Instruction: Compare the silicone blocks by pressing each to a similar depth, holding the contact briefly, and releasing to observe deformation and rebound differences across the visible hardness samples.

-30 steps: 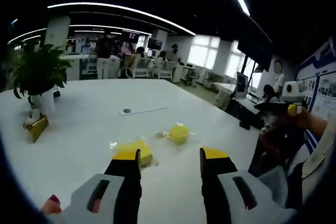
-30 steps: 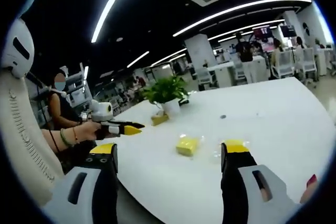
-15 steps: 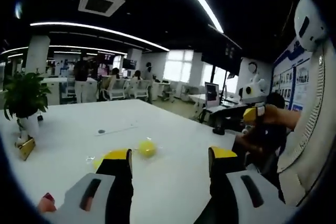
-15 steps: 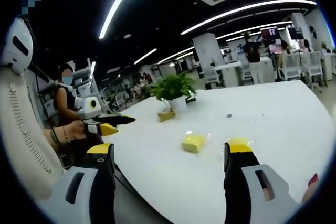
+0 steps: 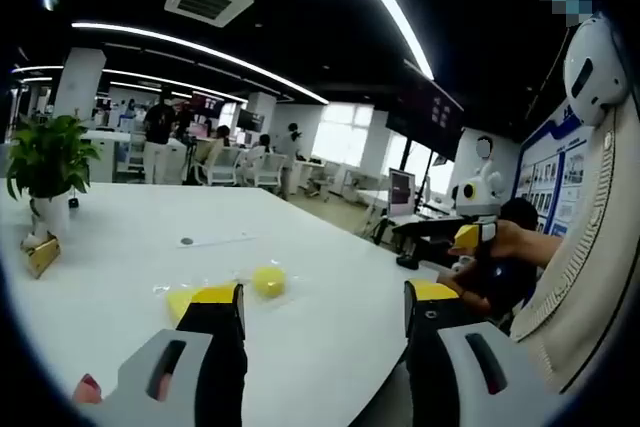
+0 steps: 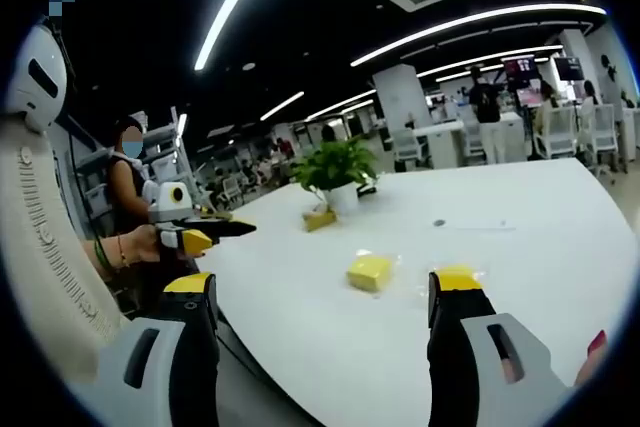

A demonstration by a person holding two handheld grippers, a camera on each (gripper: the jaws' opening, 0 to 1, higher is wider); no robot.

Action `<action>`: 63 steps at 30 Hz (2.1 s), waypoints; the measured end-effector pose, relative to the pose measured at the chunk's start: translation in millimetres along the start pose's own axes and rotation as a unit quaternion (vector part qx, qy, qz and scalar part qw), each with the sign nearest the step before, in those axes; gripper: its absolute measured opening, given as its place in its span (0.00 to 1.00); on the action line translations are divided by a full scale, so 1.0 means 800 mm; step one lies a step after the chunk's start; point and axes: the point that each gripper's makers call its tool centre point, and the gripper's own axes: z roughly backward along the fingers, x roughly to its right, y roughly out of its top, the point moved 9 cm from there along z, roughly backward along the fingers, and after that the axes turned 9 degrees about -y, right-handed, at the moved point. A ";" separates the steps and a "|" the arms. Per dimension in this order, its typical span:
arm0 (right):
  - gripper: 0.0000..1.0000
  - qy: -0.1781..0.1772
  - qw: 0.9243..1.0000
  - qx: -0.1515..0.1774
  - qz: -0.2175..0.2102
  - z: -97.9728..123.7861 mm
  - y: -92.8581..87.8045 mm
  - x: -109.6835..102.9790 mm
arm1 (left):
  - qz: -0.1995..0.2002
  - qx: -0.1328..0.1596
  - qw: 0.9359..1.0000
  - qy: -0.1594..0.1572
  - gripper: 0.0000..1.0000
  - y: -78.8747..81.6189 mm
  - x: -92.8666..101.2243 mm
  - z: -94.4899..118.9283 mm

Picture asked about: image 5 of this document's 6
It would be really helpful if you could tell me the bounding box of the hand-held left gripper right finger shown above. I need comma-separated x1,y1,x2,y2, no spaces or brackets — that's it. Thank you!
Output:
403,279,571,427

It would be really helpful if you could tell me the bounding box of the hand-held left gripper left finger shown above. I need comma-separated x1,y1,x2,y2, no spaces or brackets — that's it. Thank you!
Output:
82,282,249,427

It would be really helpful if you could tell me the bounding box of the square yellow silicone block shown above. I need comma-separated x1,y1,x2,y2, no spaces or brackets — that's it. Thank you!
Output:
165,286,202,324

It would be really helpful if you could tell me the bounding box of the round yellow silicone block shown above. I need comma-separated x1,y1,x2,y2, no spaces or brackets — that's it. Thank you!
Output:
251,266,289,300

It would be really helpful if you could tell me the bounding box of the person's right hand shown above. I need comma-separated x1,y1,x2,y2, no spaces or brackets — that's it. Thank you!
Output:
447,219,532,262

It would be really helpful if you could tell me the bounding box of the person's left hand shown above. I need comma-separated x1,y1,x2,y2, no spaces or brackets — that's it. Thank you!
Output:
72,372,105,405

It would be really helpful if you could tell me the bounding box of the desktop computer monitor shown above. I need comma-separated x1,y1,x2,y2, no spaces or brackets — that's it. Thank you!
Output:
387,168,417,217

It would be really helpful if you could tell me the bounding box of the large black hanging screen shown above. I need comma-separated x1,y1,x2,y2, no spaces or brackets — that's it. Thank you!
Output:
384,75,466,163

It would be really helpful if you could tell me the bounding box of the yellow item in clear bag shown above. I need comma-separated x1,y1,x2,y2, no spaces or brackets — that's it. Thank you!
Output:
234,258,304,306

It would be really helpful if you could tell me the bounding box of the white chest-worn device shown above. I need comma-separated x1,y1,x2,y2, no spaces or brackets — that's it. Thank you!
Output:
563,13,630,127

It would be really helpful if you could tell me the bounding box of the white office chair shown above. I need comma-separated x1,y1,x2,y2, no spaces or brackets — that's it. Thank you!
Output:
253,151,287,194
199,145,242,187

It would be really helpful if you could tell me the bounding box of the golden tissue box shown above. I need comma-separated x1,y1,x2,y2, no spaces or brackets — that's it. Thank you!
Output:
19,230,63,279

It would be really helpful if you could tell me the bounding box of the straight ceiling light strip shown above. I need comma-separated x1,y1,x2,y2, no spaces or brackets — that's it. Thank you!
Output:
336,0,436,82

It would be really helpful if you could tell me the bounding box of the dark red display screen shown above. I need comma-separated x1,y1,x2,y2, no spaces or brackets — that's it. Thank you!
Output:
191,91,227,112

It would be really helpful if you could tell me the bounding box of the green plant in white pot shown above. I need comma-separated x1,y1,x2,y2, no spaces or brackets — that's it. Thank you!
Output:
5,113,102,237

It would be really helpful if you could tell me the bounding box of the curved ceiling light strip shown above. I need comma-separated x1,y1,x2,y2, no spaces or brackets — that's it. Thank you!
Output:
70,21,330,105

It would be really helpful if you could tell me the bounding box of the white square pillar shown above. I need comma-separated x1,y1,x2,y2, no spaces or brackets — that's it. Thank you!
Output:
53,46,107,121

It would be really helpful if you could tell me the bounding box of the blue framed wall poster board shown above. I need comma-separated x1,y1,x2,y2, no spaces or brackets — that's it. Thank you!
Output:
513,100,597,239

